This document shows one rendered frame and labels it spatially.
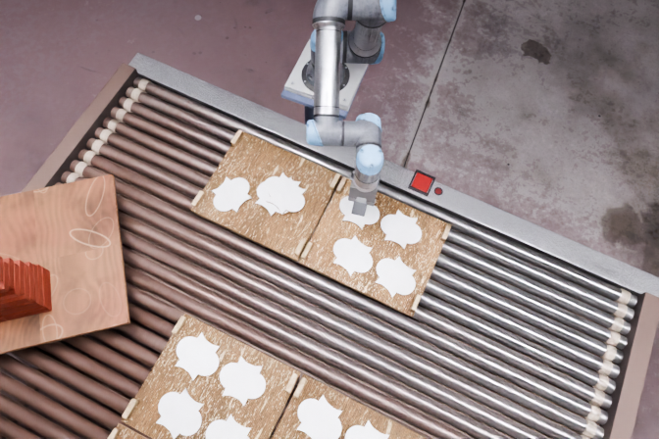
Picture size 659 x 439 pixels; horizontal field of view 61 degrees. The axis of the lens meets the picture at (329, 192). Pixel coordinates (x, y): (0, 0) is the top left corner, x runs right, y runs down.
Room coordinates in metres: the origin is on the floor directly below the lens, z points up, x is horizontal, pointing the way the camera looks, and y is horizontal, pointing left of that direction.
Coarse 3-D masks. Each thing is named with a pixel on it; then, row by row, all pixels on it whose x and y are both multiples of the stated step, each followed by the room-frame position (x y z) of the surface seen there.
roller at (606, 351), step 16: (112, 128) 1.00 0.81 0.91; (128, 128) 1.01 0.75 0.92; (144, 144) 0.95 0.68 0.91; (160, 144) 0.95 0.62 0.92; (176, 160) 0.90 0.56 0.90; (192, 160) 0.90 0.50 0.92; (432, 272) 0.55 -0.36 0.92; (448, 272) 0.56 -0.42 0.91; (464, 288) 0.51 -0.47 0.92; (480, 288) 0.51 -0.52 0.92; (496, 304) 0.46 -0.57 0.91; (512, 304) 0.46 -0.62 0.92; (528, 320) 0.42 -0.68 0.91; (544, 320) 0.42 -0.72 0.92; (560, 336) 0.38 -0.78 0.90; (576, 336) 0.38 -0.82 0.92; (592, 352) 0.33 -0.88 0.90; (608, 352) 0.33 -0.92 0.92
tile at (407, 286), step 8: (384, 264) 0.56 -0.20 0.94; (392, 264) 0.56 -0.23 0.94; (400, 264) 0.56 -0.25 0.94; (384, 272) 0.53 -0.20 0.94; (392, 272) 0.53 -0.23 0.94; (400, 272) 0.53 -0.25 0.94; (408, 272) 0.54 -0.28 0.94; (384, 280) 0.50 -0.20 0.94; (392, 280) 0.51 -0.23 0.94; (400, 280) 0.51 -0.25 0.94; (408, 280) 0.51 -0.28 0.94; (392, 288) 0.48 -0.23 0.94; (400, 288) 0.48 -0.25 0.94; (408, 288) 0.48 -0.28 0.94; (392, 296) 0.45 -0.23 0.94
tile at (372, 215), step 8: (344, 200) 0.78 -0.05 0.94; (376, 200) 0.79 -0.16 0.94; (344, 208) 0.75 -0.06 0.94; (368, 208) 0.75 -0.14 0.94; (376, 208) 0.76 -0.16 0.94; (352, 216) 0.72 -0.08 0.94; (360, 216) 0.72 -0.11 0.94; (368, 216) 0.73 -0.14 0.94; (376, 216) 0.73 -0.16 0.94; (360, 224) 0.69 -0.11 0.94; (368, 224) 0.69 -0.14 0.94
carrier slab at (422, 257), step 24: (336, 216) 0.72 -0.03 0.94; (384, 216) 0.73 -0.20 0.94; (408, 216) 0.74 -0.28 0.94; (312, 240) 0.62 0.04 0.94; (336, 240) 0.63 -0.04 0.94; (360, 240) 0.64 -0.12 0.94; (432, 240) 0.66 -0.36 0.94; (312, 264) 0.54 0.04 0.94; (408, 264) 0.57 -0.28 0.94; (432, 264) 0.58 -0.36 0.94; (360, 288) 0.47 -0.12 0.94; (384, 288) 0.48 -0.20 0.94; (408, 312) 0.41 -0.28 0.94
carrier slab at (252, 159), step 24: (240, 144) 0.97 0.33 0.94; (264, 144) 0.98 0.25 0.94; (240, 168) 0.87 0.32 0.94; (264, 168) 0.88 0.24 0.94; (288, 168) 0.89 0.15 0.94; (312, 168) 0.90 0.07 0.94; (312, 192) 0.80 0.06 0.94; (216, 216) 0.69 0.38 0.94; (240, 216) 0.69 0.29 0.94; (264, 216) 0.70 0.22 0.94; (288, 216) 0.71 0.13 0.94; (312, 216) 0.71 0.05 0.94; (264, 240) 0.61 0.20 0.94; (288, 240) 0.62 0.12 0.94
